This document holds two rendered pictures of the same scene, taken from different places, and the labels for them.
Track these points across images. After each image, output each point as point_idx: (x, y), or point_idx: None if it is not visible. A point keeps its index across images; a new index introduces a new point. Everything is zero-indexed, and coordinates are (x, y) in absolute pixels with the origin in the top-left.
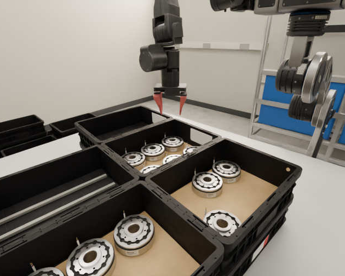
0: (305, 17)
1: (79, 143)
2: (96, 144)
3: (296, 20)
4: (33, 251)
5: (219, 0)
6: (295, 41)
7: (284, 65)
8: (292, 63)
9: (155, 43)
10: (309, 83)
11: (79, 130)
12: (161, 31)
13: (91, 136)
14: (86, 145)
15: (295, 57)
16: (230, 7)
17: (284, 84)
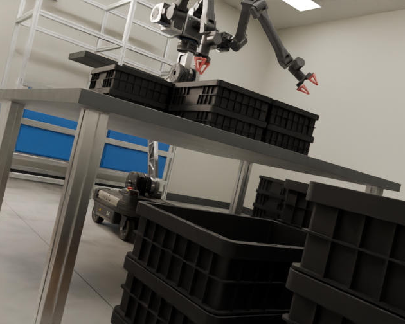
0: (194, 44)
1: (114, 88)
2: (167, 84)
3: (190, 43)
4: None
5: (179, 15)
6: (188, 54)
7: (182, 66)
8: (186, 66)
9: (204, 30)
10: (198, 78)
11: (132, 72)
12: (212, 27)
13: (159, 78)
14: (133, 89)
15: (188, 63)
16: (160, 18)
17: (183, 78)
